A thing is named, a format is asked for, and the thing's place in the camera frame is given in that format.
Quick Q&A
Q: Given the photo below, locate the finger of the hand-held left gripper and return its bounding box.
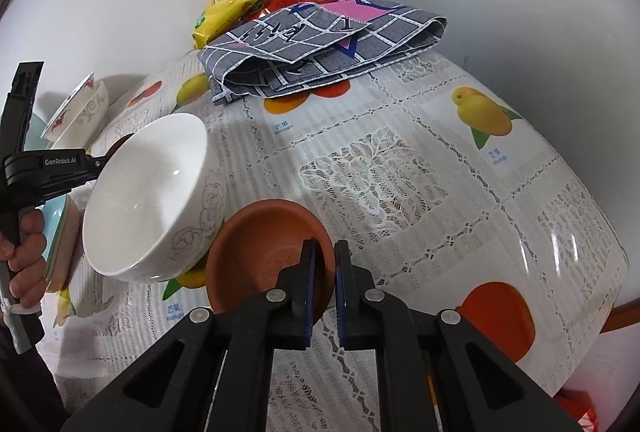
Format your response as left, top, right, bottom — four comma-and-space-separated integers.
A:
90, 146, 123, 178

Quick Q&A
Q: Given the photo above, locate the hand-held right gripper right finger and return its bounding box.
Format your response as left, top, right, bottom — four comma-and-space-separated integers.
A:
334, 239, 571, 432

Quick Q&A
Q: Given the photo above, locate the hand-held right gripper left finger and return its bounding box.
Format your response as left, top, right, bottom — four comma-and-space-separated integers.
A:
60, 237, 321, 432

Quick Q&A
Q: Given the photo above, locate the large white bowl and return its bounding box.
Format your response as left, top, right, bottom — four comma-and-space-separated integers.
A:
81, 112, 228, 284

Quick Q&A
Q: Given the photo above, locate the blue plastic plate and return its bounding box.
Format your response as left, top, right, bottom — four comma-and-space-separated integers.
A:
42, 197, 68, 280

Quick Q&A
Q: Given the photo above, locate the small brown clay dish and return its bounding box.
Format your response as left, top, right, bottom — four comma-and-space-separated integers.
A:
205, 199, 336, 315
107, 133, 137, 158

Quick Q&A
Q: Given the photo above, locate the person's left forearm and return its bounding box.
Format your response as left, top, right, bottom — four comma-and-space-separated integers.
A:
0, 312, 66, 432

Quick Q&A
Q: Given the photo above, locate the person's left hand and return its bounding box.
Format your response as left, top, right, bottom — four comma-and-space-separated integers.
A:
0, 207, 47, 309

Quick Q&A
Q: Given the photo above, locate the white bowl with scroll pattern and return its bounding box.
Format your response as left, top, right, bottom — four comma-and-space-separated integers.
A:
47, 80, 110, 148

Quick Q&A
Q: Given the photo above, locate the colourful patterned bowl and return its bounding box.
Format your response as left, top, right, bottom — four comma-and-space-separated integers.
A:
40, 72, 101, 140

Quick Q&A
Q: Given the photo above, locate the fruit printed tablecloth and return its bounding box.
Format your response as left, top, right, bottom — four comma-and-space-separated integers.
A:
40, 47, 630, 432

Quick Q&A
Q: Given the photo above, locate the grey checked cloth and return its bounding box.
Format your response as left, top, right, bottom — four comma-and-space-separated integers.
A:
197, 0, 448, 106

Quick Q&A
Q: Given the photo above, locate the red object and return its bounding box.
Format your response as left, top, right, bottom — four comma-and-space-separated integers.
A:
555, 387, 601, 432

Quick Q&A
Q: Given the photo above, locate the brown wooden baseboard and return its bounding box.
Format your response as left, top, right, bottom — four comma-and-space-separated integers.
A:
597, 297, 640, 335

